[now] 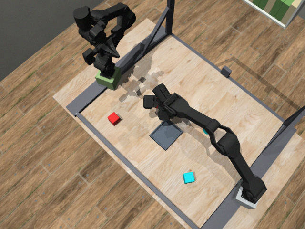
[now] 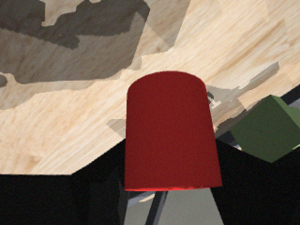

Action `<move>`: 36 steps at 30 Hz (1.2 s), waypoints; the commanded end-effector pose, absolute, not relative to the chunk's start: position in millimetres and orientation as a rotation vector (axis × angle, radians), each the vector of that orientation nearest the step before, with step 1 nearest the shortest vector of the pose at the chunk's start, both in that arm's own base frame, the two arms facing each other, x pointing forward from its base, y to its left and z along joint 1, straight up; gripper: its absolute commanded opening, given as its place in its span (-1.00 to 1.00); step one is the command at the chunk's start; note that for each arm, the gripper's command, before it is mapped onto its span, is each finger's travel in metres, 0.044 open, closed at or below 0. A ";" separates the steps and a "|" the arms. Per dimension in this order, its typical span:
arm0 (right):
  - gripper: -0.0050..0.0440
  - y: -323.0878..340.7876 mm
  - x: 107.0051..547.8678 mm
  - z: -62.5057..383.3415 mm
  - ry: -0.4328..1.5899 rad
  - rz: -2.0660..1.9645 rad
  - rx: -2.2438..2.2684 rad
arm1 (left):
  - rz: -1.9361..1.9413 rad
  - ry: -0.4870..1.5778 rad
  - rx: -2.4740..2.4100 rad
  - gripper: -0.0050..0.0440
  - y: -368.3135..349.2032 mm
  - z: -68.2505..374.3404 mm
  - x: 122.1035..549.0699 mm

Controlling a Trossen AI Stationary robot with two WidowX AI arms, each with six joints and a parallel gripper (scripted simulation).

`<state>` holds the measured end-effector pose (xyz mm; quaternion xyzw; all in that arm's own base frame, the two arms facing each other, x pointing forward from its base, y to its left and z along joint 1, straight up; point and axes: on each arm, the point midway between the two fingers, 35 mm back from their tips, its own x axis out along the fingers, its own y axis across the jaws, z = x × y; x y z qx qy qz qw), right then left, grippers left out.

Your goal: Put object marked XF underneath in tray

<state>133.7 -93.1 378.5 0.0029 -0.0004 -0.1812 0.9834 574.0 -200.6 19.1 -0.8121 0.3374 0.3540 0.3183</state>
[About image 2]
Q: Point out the dark red cylinder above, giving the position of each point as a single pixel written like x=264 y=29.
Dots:
x=170 y=139

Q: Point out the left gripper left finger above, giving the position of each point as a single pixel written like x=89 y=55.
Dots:
x=96 y=195

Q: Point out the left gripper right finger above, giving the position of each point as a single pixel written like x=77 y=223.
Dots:
x=255 y=191

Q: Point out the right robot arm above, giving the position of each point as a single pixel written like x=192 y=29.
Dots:
x=289 y=160

